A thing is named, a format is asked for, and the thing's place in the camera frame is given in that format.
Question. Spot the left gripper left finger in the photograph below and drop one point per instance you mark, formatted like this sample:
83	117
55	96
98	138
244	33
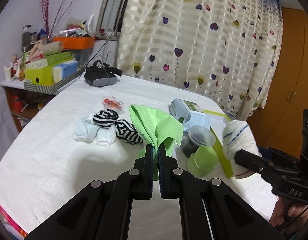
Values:
136	184

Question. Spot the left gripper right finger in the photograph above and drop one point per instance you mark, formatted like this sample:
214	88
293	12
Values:
172	179

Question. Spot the black white striped sock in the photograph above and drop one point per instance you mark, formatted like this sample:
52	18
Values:
105	118
127	132

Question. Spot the green cloth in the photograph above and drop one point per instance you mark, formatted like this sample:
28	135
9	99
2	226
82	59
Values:
156	127

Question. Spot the white baby sock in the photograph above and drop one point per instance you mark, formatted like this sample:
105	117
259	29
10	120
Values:
106	136

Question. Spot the white blue-striped sock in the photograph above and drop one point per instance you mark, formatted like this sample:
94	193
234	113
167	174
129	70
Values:
237	135

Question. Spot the light blue baby sock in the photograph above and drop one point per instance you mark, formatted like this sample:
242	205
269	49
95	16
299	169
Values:
86	130

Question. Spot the red printed plastic bag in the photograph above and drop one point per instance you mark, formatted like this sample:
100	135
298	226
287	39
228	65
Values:
110	102

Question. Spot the right hand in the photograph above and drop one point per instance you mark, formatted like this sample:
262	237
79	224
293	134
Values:
280	210

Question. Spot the green jar lid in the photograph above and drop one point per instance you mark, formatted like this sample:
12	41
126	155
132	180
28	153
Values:
202	162

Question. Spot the clear jar dark contents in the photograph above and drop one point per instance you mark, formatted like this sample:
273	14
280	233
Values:
198	136

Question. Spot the wooden wardrobe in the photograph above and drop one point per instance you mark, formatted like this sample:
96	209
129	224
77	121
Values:
279	123

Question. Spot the wet wipes pack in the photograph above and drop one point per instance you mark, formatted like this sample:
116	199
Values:
189	114

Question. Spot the green cardboard box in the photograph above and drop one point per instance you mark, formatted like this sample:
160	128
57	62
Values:
218	121

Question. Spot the grey black VR headset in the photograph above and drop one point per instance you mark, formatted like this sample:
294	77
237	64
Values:
101	74

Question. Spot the blue tissue pack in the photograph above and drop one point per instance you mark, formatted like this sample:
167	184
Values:
63	70

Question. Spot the side shelf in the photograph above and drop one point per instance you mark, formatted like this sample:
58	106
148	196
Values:
26	100

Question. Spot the lime green box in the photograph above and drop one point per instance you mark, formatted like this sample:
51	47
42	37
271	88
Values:
41	76

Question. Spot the heart pattern curtain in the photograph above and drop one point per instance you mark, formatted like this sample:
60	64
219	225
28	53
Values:
226	50

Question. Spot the orange tray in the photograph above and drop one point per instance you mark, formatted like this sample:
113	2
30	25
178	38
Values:
76	43

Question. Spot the window frame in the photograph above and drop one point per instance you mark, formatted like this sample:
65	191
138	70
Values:
110	19

